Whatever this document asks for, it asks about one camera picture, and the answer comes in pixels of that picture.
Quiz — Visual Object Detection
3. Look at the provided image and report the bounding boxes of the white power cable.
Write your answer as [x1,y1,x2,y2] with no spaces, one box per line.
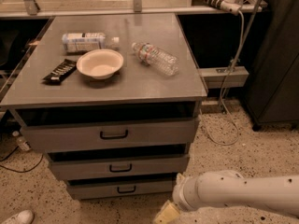
[199,9,247,147]

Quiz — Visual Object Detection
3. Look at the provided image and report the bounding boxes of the white labelled bottle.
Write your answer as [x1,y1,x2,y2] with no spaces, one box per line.
[62,33,120,53]

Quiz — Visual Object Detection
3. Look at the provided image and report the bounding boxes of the white shoe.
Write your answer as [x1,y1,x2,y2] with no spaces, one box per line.
[1,210,35,224]

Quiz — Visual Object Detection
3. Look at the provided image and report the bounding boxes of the white power strip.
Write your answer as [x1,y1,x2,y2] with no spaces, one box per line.
[202,0,241,16]

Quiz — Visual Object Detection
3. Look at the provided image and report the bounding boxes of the dark cabinet at right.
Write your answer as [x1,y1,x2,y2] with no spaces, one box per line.
[242,0,299,131]

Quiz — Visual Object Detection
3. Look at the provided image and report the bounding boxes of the grey middle drawer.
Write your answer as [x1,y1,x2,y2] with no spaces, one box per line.
[46,154,190,180]

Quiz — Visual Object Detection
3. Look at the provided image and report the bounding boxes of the black floor cable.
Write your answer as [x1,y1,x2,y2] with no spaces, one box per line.
[0,145,45,174]

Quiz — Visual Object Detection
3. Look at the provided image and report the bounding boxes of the metal frame rail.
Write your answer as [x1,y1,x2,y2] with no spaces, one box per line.
[0,0,269,19]

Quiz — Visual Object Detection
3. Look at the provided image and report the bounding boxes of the grey metal beam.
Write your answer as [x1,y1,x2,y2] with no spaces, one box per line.
[199,66,249,89]

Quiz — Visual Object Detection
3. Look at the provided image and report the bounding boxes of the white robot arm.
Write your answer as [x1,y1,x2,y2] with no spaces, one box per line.
[153,170,299,224]

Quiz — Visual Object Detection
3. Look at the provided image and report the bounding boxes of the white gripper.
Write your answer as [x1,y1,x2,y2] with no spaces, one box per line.
[153,173,200,224]

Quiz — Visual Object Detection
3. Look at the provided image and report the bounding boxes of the grey drawer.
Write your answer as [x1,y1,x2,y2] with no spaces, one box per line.
[66,174,176,200]
[46,154,190,180]
[21,119,199,153]

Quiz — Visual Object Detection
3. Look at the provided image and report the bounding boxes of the clear plastic water bottle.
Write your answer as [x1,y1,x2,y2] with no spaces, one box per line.
[132,42,178,77]

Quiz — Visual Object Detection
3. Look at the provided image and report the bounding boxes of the white paper bowl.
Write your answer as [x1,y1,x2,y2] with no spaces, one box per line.
[77,49,123,79]

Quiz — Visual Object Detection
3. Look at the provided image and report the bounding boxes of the small bottle on floor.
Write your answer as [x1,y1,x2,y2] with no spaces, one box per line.
[12,131,31,151]

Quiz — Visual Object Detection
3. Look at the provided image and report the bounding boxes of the grey bottom drawer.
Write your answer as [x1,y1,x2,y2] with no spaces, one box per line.
[66,174,176,200]

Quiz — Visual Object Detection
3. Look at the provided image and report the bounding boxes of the grey drawer cabinet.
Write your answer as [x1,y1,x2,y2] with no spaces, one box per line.
[1,14,206,187]

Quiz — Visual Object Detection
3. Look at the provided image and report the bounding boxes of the black snack bar packet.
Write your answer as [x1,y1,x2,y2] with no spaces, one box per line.
[43,59,77,84]

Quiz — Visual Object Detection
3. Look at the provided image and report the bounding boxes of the grey top drawer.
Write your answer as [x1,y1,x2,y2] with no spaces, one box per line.
[21,119,199,153]

